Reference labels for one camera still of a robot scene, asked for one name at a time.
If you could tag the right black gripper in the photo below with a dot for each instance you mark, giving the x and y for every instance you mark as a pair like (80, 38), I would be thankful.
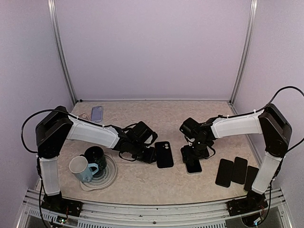
(205, 154)

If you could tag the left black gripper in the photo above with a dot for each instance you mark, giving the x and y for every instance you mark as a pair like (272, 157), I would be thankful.
(149, 158)

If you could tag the white-edged black smartphone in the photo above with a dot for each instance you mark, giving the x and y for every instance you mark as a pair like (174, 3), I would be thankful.
(193, 167)

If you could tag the black phone case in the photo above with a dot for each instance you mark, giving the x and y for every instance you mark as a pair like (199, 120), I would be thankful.
(164, 158)

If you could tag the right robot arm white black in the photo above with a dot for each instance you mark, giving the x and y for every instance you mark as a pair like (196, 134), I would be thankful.
(268, 122)

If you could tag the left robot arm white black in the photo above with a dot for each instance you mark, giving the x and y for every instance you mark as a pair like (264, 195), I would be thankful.
(59, 125)

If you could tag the lavender phone case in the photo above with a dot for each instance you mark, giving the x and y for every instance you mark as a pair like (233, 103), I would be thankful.
(97, 114)

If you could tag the dark green mug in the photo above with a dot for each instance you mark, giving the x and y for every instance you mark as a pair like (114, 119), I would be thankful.
(95, 154)

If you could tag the grey collapsible silicone bowl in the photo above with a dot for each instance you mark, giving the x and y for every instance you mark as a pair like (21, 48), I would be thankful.
(108, 176)

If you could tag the light blue mug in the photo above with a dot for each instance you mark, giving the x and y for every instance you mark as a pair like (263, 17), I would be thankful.
(83, 170)

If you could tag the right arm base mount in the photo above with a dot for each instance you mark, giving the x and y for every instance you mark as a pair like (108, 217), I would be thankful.
(252, 202)

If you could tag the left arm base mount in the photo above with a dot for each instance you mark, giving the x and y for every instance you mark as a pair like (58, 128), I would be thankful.
(57, 203)

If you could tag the right aluminium frame post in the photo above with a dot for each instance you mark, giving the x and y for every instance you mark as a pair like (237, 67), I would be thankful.
(245, 51)

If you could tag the aluminium frame post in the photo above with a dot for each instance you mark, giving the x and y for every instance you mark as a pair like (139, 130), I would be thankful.
(245, 51)
(56, 31)

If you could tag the left aluminium frame post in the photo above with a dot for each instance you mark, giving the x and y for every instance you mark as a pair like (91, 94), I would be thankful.
(56, 31)

